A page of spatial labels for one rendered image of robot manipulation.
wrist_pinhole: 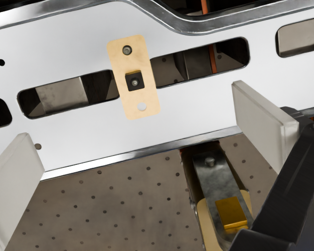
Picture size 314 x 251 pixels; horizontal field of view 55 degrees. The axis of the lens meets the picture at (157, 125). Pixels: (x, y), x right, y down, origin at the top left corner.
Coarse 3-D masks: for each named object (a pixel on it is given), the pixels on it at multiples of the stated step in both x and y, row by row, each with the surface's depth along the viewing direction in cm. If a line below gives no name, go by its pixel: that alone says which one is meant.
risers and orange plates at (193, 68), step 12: (192, 0) 50; (204, 0) 44; (180, 12) 45; (192, 12) 41; (204, 12) 44; (204, 48) 43; (180, 60) 48; (192, 60) 43; (204, 60) 43; (180, 72) 53; (192, 72) 44; (204, 72) 44; (216, 72) 48
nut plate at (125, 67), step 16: (112, 48) 29; (144, 48) 29; (112, 64) 30; (128, 64) 30; (144, 64) 30; (128, 80) 30; (144, 80) 31; (128, 96) 31; (144, 96) 31; (128, 112) 32; (144, 112) 32
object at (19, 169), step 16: (16, 144) 17; (32, 144) 19; (0, 160) 15; (16, 160) 16; (32, 160) 18; (0, 176) 15; (16, 176) 16; (32, 176) 18; (0, 192) 14; (16, 192) 16; (32, 192) 17; (0, 208) 14; (16, 208) 15; (0, 224) 14; (16, 224) 15; (0, 240) 13
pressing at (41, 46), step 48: (48, 0) 27; (96, 0) 27; (144, 0) 28; (288, 0) 29; (0, 48) 29; (48, 48) 29; (96, 48) 29; (192, 48) 30; (0, 96) 31; (192, 96) 32; (288, 96) 33; (0, 144) 33; (48, 144) 33; (96, 144) 33; (144, 144) 34; (192, 144) 35
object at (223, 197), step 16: (208, 160) 34; (224, 160) 35; (208, 176) 33; (224, 176) 33; (208, 192) 32; (224, 192) 31; (240, 192) 31; (208, 208) 30; (224, 208) 29; (240, 208) 28; (224, 224) 27; (240, 224) 27; (224, 240) 27
